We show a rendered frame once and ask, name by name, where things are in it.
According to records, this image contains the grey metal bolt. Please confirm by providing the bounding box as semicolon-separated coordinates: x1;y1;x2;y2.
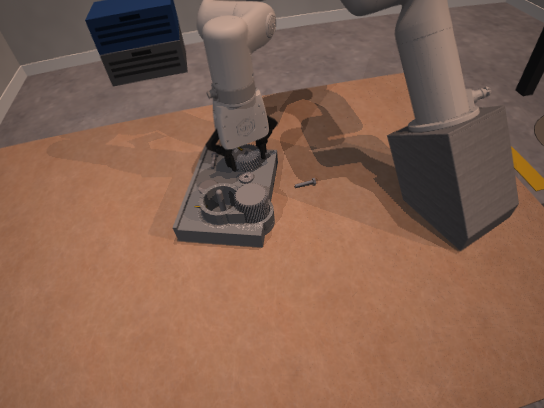
296;178;316;187
211;152;218;168

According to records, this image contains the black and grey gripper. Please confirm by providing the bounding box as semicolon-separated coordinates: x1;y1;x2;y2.
206;87;278;172

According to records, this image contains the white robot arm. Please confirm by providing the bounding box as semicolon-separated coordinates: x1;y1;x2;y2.
197;0;491;132

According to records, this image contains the grey toothed gear with yellow arrow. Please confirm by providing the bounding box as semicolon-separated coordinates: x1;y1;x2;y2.
232;144;261;171

